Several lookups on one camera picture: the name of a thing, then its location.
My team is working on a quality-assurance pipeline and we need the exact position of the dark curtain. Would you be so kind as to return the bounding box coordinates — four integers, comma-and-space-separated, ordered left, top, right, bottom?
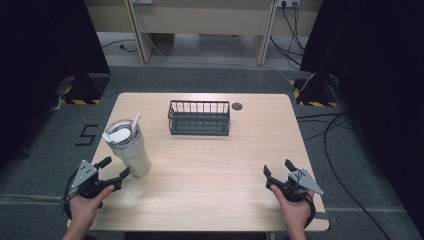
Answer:
299, 0, 424, 234
0, 0, 112, 172

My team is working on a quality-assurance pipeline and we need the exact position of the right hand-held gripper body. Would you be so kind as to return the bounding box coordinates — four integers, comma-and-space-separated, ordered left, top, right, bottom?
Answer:
265, 168, 325, 203

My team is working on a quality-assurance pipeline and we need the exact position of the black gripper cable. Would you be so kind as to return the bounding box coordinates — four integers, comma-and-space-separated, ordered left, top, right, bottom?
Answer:
302, 191, 318, 230

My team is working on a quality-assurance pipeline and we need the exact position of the black wire basket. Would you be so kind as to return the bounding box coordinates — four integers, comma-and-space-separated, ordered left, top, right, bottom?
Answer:
167, 99, 232, 137

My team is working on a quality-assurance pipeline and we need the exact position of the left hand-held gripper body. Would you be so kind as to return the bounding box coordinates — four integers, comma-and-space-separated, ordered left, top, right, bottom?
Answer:
67, 159, 116, 201

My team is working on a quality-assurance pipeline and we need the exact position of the person's right hand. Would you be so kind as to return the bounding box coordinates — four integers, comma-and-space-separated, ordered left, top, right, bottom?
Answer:
269, 184, 315, 232

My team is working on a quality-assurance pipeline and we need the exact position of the person's left hand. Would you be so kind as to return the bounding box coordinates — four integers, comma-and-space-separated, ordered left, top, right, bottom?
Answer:
68, 184, 116, 231

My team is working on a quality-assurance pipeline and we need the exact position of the black stand base striped tape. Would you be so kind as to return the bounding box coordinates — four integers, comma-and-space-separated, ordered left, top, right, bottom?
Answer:
289, 73, 339, 108
61, 72, 111, 106

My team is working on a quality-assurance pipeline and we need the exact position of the black cable bundle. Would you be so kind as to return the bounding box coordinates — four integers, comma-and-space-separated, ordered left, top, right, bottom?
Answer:
269, 2, 306, 70

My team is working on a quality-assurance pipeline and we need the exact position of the thin black floor cable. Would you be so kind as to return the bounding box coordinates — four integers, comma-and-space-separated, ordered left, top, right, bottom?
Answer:
100, 38, 138, 54

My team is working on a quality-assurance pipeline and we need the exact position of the cream tumbler with straw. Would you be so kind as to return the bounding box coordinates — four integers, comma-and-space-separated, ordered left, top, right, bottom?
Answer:
101, 113, 152, 179

